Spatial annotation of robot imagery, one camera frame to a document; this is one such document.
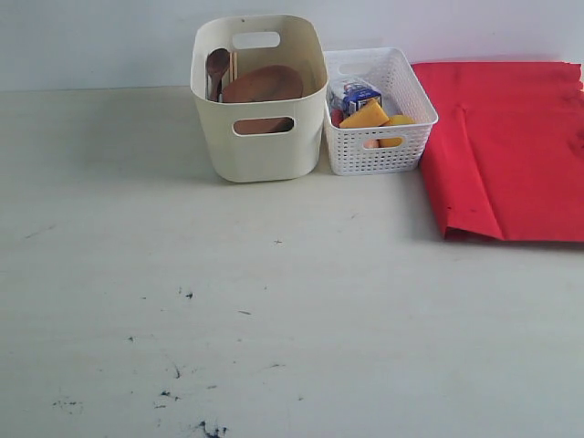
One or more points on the brown egg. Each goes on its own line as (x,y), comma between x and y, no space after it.
(371,144)

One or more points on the red sausage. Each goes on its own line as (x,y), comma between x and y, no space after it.
(337,116)

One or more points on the brown wooden plate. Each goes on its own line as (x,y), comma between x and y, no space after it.
(270,83)

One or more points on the blue white milk carton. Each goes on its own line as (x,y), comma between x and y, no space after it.
(350,94)

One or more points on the yellow lemon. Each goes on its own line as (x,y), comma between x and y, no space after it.
(393,121)

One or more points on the wooden chopstick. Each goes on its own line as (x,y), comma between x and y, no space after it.
(233,66)

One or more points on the dark wooden spoon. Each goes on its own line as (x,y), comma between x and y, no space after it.
(217,64)

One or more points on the red scalloped table cloth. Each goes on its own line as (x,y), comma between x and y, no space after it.
(505,159)

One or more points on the white woven plastic basket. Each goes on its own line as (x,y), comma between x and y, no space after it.
(395,147)

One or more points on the cream plastic tub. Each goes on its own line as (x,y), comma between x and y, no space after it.
(270,140)

